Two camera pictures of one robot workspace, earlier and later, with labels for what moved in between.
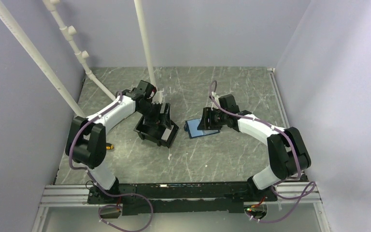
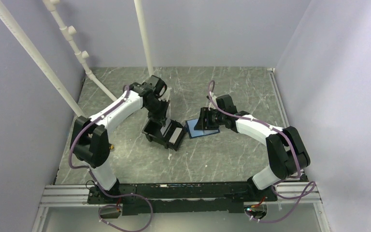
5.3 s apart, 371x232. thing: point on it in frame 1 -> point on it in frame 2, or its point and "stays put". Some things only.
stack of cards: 166,133 -> 175,135
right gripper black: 207,113 stays put
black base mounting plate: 161,198 stays put
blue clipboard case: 191,127 stays put
